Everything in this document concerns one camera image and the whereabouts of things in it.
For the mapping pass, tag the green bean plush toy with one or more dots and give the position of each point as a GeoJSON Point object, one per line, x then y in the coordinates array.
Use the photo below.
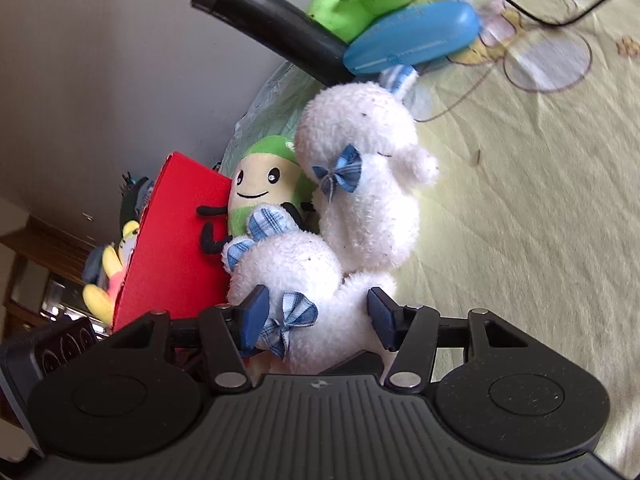
{"type": "Point", "coordinates": [260, 180]}

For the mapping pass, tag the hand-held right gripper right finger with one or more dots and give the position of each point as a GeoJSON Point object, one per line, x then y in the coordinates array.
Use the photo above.
{"type": "Point", "coordinates": [382, 316]}

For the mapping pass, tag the dark wooden cabinet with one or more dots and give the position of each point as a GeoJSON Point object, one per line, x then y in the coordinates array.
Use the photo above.
{"type": "Point", "coordinates": [45, 250]}

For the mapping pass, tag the blue glasses case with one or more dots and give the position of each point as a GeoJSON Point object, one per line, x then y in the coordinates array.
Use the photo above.
{"type": "Point", "coordinates": [410, 35]}

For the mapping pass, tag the yellow bear plush toy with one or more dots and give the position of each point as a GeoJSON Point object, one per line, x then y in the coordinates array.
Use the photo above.
{"type": "Point", "coordinates": [100, 305]}

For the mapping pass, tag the red cardboard box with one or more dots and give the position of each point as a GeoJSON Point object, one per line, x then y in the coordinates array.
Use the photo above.
{"type": "Point", "coordinates": [170, 250]}

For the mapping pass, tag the white bunny plush toy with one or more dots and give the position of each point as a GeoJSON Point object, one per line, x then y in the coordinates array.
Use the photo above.
{"type": "Point", "coordinates": [360, 200]}
{"type": "Point", "coordinates": [300, 265]}

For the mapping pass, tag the black printed box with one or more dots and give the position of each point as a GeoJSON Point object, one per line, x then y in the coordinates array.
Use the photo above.
{"type": "Point", "coordinates": [65, 345]}

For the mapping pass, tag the black thermos bottle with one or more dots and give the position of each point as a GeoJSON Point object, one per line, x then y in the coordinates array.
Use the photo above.
{"type": "Point", "coordinates": [280, 25]}

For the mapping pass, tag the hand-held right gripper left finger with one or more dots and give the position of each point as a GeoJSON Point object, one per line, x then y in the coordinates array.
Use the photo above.
{"type": "Point", "coordinates": [252, 317]}

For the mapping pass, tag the green frog plush toy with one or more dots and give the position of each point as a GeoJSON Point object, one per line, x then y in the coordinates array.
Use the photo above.
{"type": "Point", "coordinates": [345, 10]}

